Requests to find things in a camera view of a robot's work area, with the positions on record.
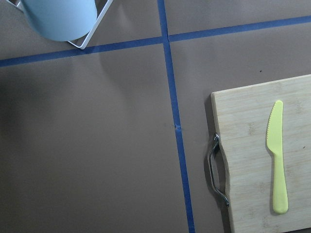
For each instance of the yellow plastic knife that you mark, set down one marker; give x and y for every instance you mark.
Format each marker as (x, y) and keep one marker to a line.
(274, 142)

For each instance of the bamboo cutting board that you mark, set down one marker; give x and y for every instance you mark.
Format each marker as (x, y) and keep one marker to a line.
(241, 118)

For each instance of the white wire cup rack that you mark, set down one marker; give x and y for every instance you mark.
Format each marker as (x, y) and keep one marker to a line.
(80, 43)

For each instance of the light blue cup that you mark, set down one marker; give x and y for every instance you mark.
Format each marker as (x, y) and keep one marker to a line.
(60, 20)

